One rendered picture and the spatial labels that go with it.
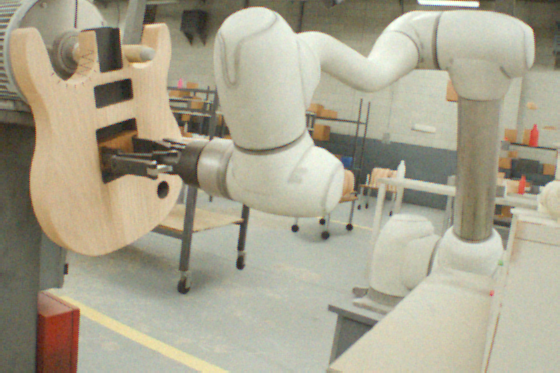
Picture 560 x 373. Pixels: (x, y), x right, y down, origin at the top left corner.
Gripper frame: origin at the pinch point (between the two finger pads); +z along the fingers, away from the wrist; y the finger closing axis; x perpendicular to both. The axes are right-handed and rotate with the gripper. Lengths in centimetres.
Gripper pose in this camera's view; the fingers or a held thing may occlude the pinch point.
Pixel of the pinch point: (121, 150)
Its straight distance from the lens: 91.2
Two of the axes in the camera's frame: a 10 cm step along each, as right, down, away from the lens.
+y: 4.8, -2.7, 8.3
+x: -0.1, -9.5, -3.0
